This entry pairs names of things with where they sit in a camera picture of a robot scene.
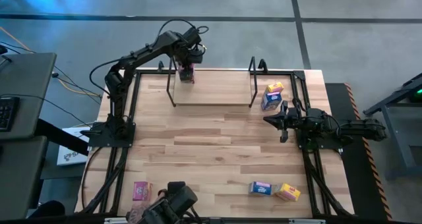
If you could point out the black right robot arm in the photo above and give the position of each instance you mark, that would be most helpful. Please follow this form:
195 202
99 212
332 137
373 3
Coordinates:
349 126

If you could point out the black table clamp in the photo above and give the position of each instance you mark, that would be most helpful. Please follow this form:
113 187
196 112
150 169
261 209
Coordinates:
262 65
160 67

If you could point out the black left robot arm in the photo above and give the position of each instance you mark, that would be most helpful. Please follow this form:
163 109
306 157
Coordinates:
141 54

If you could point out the wooden shelf board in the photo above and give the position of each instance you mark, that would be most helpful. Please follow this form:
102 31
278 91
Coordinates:
214 89

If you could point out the black mat with striped edge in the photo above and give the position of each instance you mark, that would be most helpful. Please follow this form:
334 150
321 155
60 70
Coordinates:
349 171

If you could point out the grey desk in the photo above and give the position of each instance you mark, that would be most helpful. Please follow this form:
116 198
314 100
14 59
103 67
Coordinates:
26 95

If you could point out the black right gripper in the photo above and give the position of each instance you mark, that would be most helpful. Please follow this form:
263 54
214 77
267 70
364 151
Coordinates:
285 118

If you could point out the black desk support beam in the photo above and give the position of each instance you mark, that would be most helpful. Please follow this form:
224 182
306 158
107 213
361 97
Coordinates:
62 136

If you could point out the black keyboard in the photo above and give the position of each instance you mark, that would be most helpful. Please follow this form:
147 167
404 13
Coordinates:
7 113

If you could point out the yellow Corn Pops cereal box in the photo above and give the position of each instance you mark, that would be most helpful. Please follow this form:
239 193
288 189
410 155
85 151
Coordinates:
287 192
275 87

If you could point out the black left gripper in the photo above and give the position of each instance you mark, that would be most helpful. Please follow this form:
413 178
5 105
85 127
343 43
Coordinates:
192 56

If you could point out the white printed cardboard box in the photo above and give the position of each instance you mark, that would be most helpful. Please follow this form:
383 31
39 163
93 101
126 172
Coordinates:
71 150

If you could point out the black aluminium table frame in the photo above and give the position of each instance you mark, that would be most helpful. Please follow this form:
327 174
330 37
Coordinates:
280 73

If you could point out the blue Frosted Flakes cereal box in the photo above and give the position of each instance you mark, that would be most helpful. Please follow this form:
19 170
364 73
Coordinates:
260 188
271 101

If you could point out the black rounded object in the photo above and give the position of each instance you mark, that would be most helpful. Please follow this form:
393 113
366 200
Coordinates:
47 209

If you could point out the grey metal cart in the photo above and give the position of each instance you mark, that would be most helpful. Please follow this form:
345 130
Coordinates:
397 131

